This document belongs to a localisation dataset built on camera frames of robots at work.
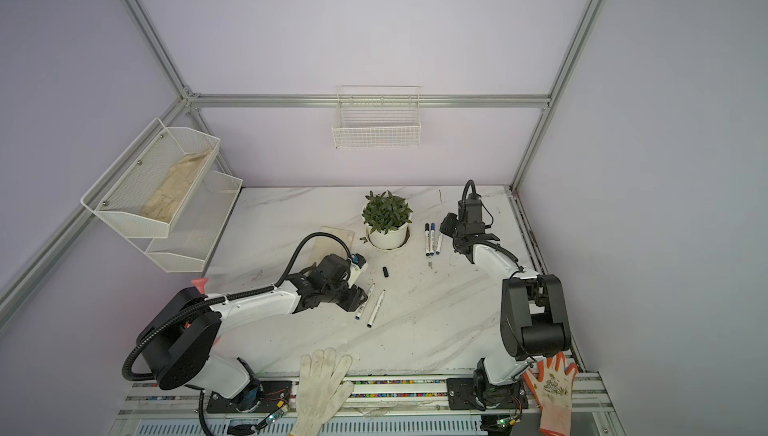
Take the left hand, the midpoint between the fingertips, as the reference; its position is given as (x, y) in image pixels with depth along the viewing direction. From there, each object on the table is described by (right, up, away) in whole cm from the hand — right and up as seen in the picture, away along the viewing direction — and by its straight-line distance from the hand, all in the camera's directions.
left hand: (358, 296), depth 87 cm
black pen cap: (+8, +5, +9) cm, 13 cm away
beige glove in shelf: (-49, +27, -11) cm, 58 cm away
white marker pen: (+22, +16, +17) cm, 32 cm away
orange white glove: (+51, -20, -13) cm, 56 cm away
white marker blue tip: (+26, +12, +14) cm, 32 cm away
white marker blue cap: (+24, +16, +17) cm, 34 cm away
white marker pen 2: (+5, -4, +1) cm, 7 cm away
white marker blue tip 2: (+1, -3, 0) cm, 3 cm away
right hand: (+27, +23, +7) cm, 36 cm away
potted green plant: (+8, +23, +4) cm, 25 cm away
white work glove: (-8, -21, -12) cm, 26 cm away
